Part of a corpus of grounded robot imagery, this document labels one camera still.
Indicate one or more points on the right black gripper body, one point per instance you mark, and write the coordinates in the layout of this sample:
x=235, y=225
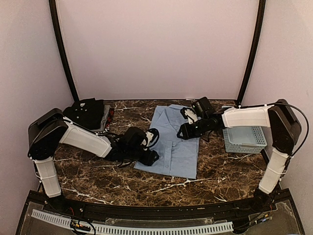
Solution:
x=195, y=132

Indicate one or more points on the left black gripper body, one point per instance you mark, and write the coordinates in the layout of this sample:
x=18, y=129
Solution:
x=146, y=159

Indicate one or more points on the light blue long sleeve shirt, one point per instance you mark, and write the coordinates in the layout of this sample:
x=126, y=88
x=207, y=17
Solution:
x=177, y=157

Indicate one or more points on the black red printed shirt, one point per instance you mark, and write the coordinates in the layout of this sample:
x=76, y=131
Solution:
x=109, y=119

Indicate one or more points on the light blue plastic basket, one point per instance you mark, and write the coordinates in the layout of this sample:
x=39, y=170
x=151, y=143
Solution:
x=243, y=129

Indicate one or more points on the grey shirt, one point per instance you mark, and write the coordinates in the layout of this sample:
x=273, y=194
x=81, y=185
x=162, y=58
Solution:
x=104, y=118

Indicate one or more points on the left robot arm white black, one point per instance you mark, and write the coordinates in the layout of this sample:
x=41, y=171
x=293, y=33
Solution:
x=53, y=129

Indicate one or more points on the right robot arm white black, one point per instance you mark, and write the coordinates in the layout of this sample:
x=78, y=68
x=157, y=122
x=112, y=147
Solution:
x=286, y=124

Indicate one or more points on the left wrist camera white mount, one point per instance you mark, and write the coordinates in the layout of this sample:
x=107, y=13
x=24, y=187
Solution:
x=151, y=139

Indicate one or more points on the black front rail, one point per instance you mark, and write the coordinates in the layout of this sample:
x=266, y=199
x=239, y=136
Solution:
x=234, y=210

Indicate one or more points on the small circuit board with wires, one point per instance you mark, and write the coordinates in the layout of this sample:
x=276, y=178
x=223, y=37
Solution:
x=82, y=226

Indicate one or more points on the white slotted cable duct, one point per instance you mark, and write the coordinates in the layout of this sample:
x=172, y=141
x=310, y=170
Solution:
x=102, y=229

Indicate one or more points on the right black frame post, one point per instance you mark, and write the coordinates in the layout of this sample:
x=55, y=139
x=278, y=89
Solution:
x=253, y=51

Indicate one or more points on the black frame post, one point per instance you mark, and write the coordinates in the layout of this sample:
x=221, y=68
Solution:
x=253, y=51
x=61, y=49

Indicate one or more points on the left black frame post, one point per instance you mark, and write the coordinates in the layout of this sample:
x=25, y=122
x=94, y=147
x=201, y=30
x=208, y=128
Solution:
x=61, y=49

